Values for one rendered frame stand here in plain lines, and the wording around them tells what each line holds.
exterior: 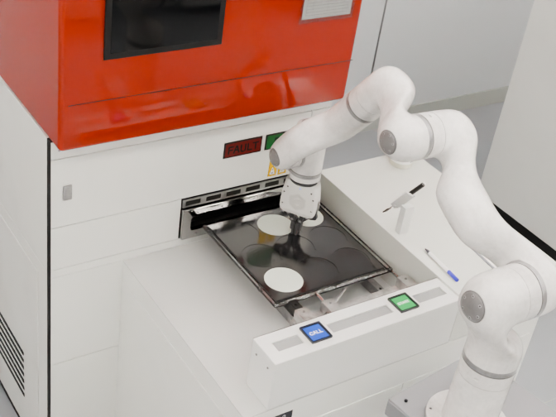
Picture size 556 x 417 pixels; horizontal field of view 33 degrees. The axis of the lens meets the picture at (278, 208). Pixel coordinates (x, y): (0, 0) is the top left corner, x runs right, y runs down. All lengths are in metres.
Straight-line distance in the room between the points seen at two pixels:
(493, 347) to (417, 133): 0.46
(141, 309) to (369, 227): 0.65
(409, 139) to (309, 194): 0.55
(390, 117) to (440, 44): 3.13
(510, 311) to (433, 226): 0.75
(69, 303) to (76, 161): 0.43
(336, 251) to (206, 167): 0.41
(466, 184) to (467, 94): 3.49
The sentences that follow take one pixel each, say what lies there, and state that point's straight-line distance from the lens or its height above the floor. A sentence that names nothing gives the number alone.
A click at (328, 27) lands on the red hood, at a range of 2.45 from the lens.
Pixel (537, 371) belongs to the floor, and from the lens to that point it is 3.80.
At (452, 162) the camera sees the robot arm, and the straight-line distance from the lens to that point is 2.06.
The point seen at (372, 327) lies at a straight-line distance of 2.23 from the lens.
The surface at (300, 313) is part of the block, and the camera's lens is 2.31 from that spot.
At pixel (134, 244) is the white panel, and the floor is 0.86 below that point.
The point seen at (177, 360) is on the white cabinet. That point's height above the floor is 0.74.
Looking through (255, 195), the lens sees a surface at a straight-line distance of 2.64.
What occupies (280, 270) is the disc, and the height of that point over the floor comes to 0.90.
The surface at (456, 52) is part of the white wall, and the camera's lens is 5.26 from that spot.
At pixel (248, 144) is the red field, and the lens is 2.54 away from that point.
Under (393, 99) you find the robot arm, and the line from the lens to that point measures 2.08.
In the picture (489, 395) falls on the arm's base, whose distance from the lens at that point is 2.09.
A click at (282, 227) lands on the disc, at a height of 0.90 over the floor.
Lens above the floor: 2.37
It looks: 33 degrees down
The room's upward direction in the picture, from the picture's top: 9 degrees clockwise
